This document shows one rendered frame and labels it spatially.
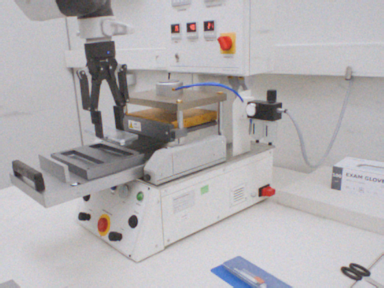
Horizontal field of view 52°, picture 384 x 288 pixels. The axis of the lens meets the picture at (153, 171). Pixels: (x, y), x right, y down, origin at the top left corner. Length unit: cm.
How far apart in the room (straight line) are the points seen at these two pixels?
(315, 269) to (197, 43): 70
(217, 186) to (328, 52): 59
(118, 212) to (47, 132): 163
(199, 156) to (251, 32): 36
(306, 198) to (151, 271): 52
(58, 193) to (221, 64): 59
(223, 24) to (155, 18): 87
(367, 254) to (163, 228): 49
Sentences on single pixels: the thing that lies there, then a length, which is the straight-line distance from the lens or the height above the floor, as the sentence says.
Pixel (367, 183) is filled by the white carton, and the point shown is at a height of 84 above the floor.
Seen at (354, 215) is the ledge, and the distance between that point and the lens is 118.
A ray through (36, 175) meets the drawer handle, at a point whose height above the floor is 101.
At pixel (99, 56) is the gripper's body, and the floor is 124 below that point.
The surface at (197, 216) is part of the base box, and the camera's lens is 107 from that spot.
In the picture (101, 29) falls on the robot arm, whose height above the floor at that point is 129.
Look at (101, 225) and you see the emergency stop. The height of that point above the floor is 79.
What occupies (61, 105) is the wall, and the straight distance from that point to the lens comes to 264.
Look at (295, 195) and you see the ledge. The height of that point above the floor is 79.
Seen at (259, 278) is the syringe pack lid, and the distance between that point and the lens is 89.
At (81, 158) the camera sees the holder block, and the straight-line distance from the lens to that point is 105.
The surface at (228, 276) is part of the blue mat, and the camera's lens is 93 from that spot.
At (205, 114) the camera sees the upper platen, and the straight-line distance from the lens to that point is 110.
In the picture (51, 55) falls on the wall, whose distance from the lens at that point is 260.
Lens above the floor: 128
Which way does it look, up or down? 19 degrees down
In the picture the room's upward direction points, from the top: 4 degrees counter-clockwise
